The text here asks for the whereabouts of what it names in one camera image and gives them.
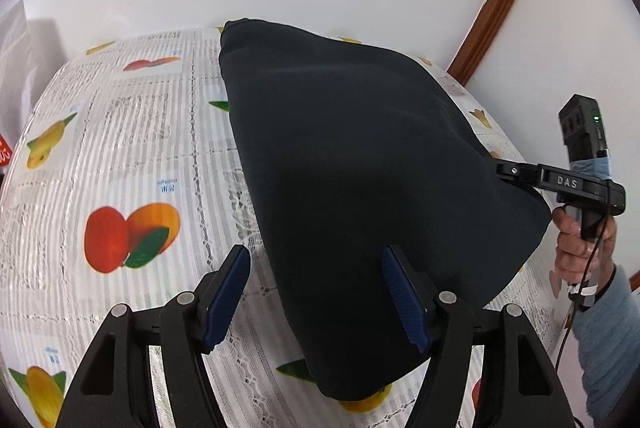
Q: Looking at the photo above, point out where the right blue sleeve forearm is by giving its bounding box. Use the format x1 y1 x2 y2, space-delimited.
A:
573 267 639 427

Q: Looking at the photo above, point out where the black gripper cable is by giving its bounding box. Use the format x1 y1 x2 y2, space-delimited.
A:
552 211 614 374

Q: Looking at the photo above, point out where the person's right hand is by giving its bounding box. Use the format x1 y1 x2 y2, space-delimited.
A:
552 208 617 289

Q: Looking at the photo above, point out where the white Miniso bag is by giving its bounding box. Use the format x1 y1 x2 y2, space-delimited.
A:
1 0 30 168

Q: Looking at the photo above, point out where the fruit print tablecloth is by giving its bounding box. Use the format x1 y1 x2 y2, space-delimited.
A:
0 26 566 428

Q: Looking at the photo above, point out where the black sweatshirt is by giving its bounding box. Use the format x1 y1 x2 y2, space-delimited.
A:
219 19 550 401

